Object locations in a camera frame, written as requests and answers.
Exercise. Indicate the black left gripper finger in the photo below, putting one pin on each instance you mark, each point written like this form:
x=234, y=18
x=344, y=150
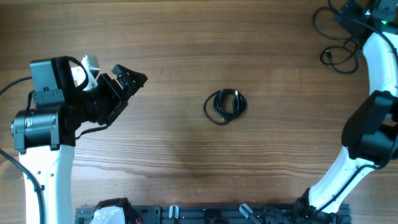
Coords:
x=113, y=115
x=130, y=81

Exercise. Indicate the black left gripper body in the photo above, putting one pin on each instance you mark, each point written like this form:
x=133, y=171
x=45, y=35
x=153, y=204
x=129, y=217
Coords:
x=101, y=102

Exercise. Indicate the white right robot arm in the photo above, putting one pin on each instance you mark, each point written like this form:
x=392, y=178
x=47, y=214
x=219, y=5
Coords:
x=369, y=137

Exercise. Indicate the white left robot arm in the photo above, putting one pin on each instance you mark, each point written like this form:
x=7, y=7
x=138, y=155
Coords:
x=67, y=93

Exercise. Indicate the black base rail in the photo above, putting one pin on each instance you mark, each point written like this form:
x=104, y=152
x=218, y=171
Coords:
x=278, y=213

